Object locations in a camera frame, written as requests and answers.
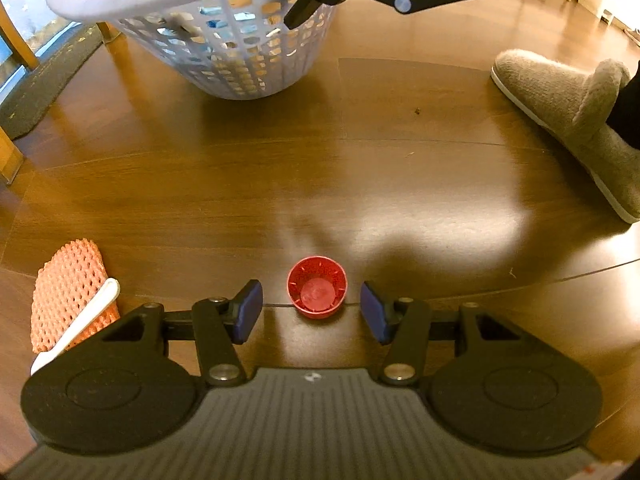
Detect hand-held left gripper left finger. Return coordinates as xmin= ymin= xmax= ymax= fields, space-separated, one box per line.
xmin=102 ymin=280 xmax=264 ymax=387

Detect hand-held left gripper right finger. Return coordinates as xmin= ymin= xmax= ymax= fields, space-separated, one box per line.
xmin=360 ymin=281 xmax=523 ymax=387

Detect red bottle cap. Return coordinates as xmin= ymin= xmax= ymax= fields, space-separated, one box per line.
xmin=286 ymin=256 xmax=348 ymax=320

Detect lavender plastic mesh basket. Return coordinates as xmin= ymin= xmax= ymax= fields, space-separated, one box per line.
xmin=44 ymin=0 xmax=351 ymax=101

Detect beige fleece slipper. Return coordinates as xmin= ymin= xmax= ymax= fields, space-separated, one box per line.
xmin=491 ymin=49 xmax=640 ymax=224

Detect white plastic spoon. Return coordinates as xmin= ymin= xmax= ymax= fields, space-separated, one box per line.
xmin=30 ymin=278 xmax=121 ymax=377

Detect person's dark trouser leg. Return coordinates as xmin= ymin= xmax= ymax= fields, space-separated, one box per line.
xmin=607 ymin=65 xmax=640 ymax=151

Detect orange foam net sleeve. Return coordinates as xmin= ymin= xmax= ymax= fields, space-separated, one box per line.
xmin=30 ymin=238 xmax=121 ymax=354

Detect blue star-print curtain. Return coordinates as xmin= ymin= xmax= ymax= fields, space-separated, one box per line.
xmin=0 ymin=0 xmax=68 ymax=78

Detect dark grey door mat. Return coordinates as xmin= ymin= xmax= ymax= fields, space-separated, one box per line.
xmin=0 ymin=22 xmax=104 ymax=141

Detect wooden table legs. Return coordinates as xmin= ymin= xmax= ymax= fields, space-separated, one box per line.
xmin=0 ymin=0 xmax=122 ymax=184

